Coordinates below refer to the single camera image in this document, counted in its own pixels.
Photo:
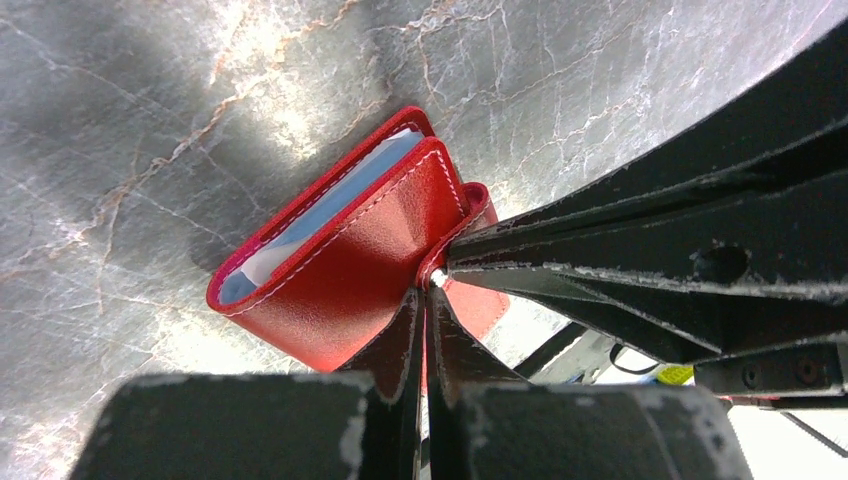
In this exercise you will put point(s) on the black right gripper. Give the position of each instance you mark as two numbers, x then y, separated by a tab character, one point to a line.
754	271

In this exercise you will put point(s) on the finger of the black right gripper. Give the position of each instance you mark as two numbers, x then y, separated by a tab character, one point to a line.
804	99

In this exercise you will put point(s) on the red leather card holder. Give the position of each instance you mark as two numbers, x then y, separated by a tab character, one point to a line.
325	275

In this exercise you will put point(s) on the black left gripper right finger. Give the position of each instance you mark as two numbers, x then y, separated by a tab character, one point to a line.
460	372

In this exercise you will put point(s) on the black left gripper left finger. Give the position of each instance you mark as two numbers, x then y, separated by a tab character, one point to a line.
394	359

